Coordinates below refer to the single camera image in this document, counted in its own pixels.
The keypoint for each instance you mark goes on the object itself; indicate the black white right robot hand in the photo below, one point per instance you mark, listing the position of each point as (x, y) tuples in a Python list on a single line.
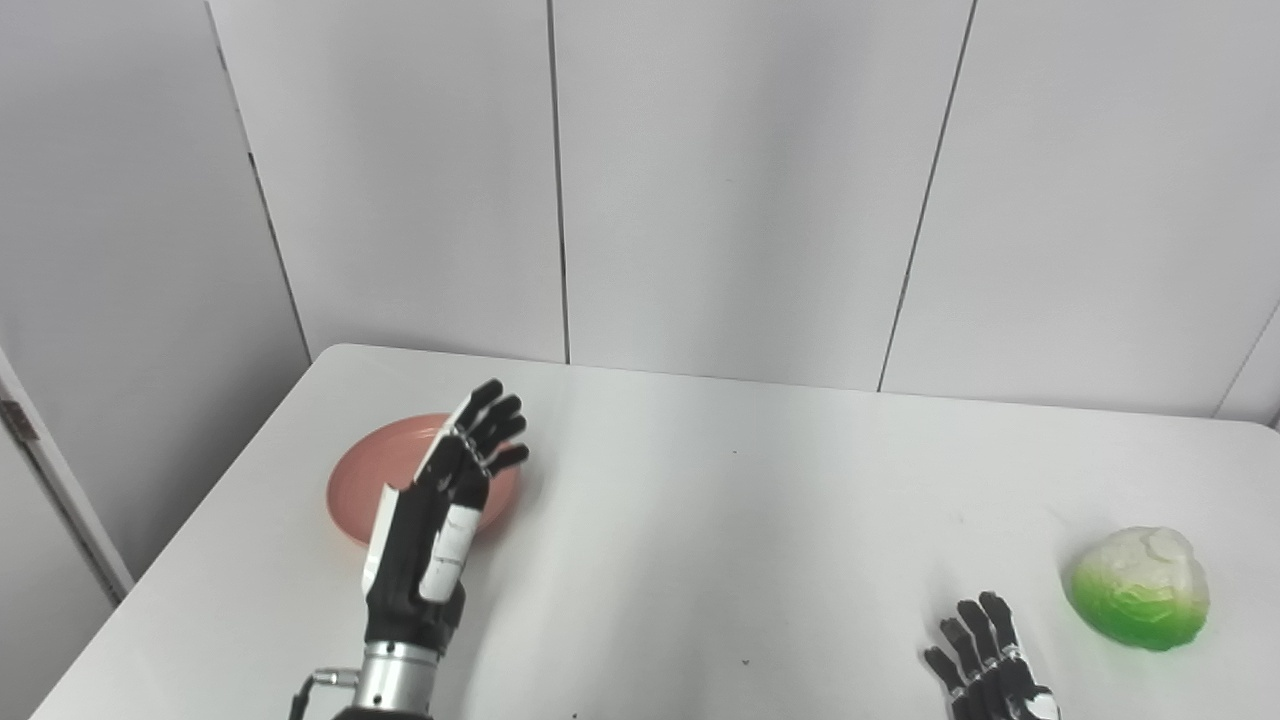
[(990, 690)]

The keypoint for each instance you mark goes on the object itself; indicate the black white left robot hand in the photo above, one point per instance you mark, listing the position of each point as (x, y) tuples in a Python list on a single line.
[(405, 570)]

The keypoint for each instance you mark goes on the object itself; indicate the pink round plate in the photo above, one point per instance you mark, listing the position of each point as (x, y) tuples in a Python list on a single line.
[(365, 480)]

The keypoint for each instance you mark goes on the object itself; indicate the green white toy cabbage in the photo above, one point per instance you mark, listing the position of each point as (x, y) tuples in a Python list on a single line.
[(1140, 595)]

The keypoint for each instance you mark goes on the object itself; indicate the metal door hinge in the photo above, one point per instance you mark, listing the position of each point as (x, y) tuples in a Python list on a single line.
[(18, 420)]

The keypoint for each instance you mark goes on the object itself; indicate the white door frame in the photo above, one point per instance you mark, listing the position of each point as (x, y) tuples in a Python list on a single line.
[(70, 500)]

